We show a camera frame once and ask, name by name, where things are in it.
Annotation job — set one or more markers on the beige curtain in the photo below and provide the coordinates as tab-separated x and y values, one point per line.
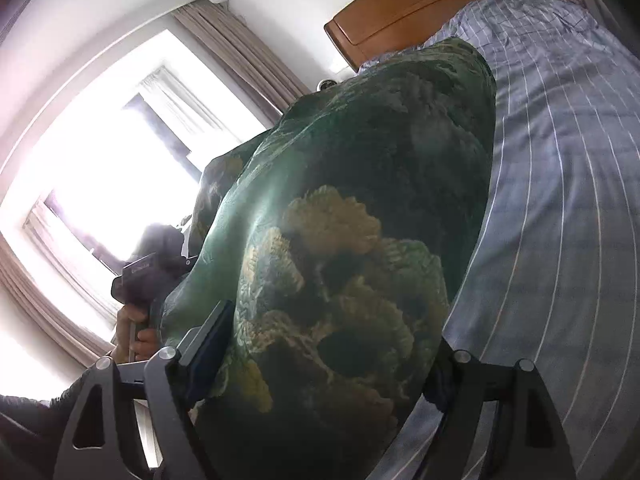
240	60
45	295

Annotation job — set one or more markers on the white sheer curtain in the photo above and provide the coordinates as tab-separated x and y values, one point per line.
180	100

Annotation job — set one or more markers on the wooden headboard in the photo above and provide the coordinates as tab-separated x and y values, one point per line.
400	20

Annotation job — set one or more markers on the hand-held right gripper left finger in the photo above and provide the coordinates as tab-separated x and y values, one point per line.
210	355

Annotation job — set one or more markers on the person's left hand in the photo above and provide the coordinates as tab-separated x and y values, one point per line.
145	337

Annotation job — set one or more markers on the green printed jacket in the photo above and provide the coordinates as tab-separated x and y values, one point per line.
350	210

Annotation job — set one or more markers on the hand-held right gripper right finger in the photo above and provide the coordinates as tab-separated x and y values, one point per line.
442	385

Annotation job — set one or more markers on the white round fan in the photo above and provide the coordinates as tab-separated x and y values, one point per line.
326	82

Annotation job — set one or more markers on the window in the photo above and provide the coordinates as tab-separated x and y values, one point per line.
100	170

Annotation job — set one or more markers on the blue checked bed sheet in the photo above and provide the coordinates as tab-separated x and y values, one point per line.
550	185

